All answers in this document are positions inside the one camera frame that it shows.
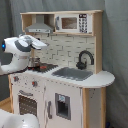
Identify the black toy stovetop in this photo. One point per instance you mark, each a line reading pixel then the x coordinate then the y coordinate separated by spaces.
pixel 43 67

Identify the grey cupboard door handle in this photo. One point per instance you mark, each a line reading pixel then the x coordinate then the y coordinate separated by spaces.
pixel 49 110

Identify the wooden toy kitchen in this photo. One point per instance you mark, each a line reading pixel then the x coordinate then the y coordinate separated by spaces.
pixel 81 51

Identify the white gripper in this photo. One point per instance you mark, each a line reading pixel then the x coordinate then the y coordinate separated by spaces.
pixel 34 42

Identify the silver toy pot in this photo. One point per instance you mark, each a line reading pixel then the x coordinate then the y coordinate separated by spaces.
pixel 34 62

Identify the red right oven knob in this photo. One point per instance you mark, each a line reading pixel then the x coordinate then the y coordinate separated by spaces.
pixel 34 83

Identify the grey toy ice dispenser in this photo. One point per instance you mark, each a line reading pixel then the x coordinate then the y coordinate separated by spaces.
pixel 62 104

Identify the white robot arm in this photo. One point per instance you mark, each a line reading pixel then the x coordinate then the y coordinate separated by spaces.
pixel 20 48

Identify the grey range hood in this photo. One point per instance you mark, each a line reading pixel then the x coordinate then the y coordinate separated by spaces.
pixel 41 23

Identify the toy microwave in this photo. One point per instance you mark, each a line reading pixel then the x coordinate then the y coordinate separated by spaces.
pixel 73 23

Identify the toy oven door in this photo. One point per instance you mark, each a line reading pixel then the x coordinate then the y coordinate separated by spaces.
pixel 27 104

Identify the red oven knob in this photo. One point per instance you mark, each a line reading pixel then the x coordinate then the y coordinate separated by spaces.
pixel 16 78
pixel 34 83

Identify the red left oven knob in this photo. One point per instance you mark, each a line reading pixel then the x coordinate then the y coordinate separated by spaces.
pixel 16 78

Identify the grey toy sink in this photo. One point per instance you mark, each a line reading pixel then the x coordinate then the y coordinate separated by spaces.
pixel 71 73

